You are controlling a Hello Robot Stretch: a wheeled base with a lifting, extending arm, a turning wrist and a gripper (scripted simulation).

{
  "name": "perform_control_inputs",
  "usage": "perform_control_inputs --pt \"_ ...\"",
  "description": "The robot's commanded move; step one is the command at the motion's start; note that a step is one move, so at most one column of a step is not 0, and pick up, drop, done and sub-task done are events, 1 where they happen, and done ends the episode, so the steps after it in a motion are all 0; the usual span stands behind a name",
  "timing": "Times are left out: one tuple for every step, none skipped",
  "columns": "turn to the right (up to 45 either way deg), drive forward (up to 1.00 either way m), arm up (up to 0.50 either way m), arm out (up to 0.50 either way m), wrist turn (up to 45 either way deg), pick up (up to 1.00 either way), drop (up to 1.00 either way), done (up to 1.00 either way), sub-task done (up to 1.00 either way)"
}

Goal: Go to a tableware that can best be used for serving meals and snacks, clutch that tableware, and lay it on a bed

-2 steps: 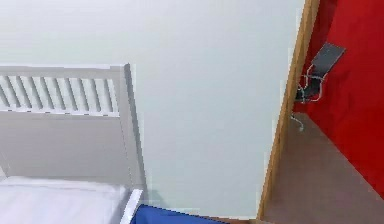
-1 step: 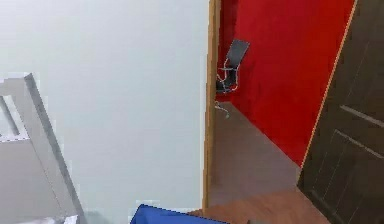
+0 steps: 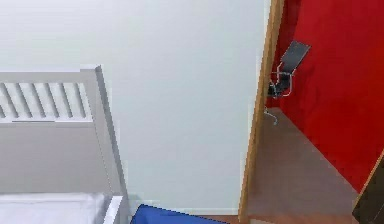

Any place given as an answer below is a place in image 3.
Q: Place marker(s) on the white slatted bed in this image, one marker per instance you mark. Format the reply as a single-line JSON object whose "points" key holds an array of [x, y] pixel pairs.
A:
{"points": [[56, 156]]}

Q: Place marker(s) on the blue cloth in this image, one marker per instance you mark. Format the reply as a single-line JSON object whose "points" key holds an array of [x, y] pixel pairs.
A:
{"points": [[160, 216]]}

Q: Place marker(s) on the black office chair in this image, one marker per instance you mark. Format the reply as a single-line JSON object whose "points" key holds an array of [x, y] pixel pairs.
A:
{"points": [[290, 63]]}

